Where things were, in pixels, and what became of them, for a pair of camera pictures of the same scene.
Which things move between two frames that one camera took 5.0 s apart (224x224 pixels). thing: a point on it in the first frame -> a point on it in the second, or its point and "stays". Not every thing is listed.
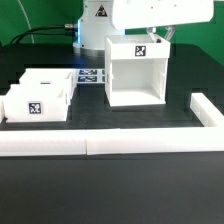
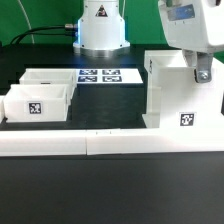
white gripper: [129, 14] -> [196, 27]
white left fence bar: [2, 108] stays
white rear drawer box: [63, 77] stays
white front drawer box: [38, 102] stays
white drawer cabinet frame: [135, 69] -> [173, 97]
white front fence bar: [109, 141] stays
